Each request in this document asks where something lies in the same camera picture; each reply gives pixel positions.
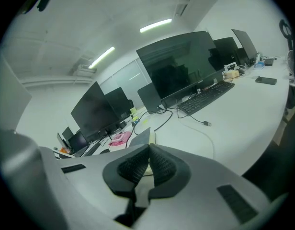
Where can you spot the pale yellow object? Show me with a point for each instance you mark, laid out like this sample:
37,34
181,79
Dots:
231,74

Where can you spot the black office chair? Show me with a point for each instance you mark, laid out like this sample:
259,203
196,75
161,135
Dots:
285,30

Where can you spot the small white fan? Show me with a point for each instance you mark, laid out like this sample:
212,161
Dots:
290,61

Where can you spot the dark laptop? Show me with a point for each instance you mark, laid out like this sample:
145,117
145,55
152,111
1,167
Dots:
78,141

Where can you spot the grey backed monitor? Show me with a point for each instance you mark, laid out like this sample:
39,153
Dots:
117,103
150,98

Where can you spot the pink packet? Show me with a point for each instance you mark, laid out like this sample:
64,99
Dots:
120,139

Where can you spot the wide black monitor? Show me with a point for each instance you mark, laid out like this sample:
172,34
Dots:
178,66

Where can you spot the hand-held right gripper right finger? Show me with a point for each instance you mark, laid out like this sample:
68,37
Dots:
197,188

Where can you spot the small yellow green toy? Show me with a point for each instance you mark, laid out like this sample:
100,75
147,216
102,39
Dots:
136,120

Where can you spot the small blue box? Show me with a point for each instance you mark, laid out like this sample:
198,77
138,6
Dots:
259,65

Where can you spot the orange object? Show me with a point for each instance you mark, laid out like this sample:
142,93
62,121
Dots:
65,150

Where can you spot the black keyboard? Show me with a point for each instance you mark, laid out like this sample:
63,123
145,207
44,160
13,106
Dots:
205,97

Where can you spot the black phone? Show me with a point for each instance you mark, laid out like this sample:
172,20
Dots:
266,80

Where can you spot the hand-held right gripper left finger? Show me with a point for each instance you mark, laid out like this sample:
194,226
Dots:
90,188

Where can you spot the black computer mouse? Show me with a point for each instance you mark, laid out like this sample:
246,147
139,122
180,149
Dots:
104,151

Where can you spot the ceiling light tube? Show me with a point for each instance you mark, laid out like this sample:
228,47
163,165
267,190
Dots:
102,57
155,25

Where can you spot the long grey keyboard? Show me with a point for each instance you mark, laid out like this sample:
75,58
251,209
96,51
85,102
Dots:
92,150

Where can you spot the large curved black monitor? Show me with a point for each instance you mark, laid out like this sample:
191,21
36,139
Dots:
94,114

